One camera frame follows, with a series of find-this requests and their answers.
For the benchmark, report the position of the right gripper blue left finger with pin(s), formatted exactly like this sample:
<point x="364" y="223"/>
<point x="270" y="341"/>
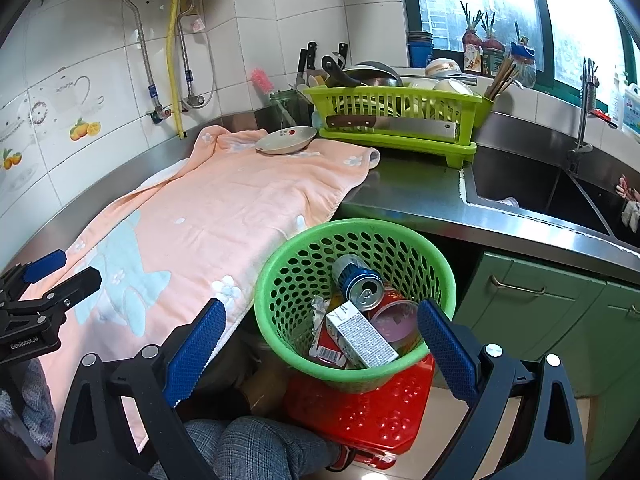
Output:
<point x="186" y="365"/>

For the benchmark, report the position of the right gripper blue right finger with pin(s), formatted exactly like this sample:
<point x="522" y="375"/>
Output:
<point x="454" y="349"/>

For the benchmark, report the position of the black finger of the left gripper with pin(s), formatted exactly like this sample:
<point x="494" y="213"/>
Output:
<point x="72" y="291"/>

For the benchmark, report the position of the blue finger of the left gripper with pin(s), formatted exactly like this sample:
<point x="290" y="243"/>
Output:
<point x="35" y="271"/>

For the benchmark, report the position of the clear pink plastic cup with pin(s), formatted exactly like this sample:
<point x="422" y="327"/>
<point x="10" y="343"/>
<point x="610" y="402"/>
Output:
<point x="400" y="333"/>

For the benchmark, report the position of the white milk carton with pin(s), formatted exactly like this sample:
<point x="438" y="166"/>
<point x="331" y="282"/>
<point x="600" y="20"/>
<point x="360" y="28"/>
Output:
<point x="360" y="342"/>

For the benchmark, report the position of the blue silver drink can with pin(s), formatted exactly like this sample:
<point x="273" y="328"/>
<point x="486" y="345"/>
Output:
<point x="357" y="282"/>

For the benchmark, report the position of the red cigarette pack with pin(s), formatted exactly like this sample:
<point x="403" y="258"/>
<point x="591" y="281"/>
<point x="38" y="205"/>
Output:
<point x="325" y="351"/>

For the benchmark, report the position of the grey paper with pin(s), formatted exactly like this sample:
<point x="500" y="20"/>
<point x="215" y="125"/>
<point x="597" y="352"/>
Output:
<point x="319" y="307"/>

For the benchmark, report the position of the red soda can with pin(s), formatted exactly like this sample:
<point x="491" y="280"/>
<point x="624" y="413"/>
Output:
<point x="393" y="305"/>

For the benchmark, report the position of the grey gloved left hand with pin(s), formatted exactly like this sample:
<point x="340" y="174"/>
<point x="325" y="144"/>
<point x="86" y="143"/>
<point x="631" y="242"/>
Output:
<point x="27" y="412"/>

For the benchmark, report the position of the grey trousered leg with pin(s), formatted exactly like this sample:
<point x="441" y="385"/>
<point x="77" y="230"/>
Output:
<point x="252" y="447"/>

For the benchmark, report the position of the red plastic stool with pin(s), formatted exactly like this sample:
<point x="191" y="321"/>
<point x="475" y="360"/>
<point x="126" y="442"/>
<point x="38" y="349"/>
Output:
<point x="378" y="425"/>

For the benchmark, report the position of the pink flower towel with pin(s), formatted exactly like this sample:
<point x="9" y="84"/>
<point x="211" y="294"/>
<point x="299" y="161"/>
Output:
<point x="202" y="232"/>

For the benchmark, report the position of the green plastic waste basket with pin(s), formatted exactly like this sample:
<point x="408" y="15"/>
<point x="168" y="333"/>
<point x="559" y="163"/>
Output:
<point x="301" y="270"/>

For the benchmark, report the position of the steel water pipe left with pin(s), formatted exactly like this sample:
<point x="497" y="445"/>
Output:
<point x="159" y="113"/>

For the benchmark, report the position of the steel sink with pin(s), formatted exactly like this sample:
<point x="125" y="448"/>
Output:
<point x="515" y="183"/>

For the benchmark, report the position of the white ceramic plate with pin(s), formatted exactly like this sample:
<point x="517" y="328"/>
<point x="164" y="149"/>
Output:
<point x="286" y="141"/>

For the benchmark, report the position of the green dish rack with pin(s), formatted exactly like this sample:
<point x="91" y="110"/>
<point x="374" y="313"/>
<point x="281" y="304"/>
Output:
<point x="451" y="106"/>

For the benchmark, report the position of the dark green glass jar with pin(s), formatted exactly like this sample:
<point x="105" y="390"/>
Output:
<point x="286" y="103"/>

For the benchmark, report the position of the pink bottle brush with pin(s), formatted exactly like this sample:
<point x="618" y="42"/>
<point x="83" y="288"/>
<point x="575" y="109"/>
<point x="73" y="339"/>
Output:
<point x="263" y="83"/>

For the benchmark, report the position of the chopsticks bundle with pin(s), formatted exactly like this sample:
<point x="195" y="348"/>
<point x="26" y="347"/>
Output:
<point x="507" y="73"/>

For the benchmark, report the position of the white bowl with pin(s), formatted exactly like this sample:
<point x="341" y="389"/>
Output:
<point x="442" y="68"/>

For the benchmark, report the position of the black pan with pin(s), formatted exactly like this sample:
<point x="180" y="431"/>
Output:
<point x="370" y="74"/>

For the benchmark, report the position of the steel faucet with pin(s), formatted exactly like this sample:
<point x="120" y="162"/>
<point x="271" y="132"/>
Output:
<point x="588" y="99"/>

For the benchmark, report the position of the potted plant jar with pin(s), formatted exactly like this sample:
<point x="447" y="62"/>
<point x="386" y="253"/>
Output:
<point x="471" y="42"/>
<point x="492" y="48"/>

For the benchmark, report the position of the blue plastic cup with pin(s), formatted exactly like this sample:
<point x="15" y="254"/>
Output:
<point x="420" y="48"/>

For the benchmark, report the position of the cleaver with wooden handle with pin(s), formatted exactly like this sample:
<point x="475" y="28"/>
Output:
<point x="430" y="128"/>

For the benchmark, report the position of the black knife handles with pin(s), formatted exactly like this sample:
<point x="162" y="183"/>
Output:
<point x="308" y="74"/>

